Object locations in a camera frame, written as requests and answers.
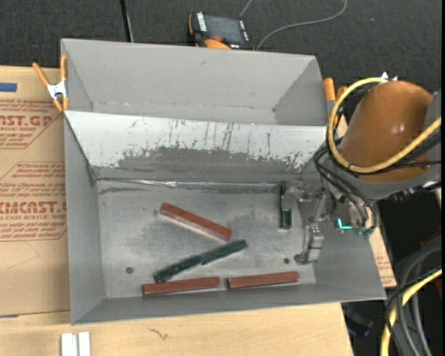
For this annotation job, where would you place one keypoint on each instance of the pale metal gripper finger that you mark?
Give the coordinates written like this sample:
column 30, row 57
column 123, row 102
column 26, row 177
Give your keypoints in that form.
column 300, row 197
column 313, row 241

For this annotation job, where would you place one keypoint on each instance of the grey metal bin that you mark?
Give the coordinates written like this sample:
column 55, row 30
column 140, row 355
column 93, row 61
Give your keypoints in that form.
column 193, row 150

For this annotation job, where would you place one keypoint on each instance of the brown cardboard board red print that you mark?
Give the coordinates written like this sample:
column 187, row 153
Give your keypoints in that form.
column 29, row 198

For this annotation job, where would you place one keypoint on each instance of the dark green flat block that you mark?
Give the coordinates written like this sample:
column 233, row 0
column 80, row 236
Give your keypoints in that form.
column 286, row 219
column 200, row 260

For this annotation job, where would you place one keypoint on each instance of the red-brown flat block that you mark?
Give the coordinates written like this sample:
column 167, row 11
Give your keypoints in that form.
column 263, row 280
column 181, row 286
column 196, row 221

